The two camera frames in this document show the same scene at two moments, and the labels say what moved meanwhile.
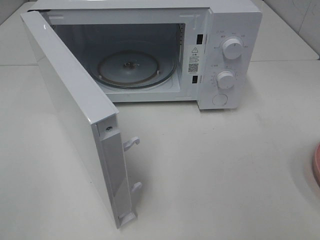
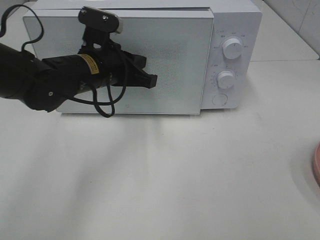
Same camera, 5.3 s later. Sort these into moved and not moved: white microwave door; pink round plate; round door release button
Moved: white microwave door
Not moved: pink round plate; round door release button
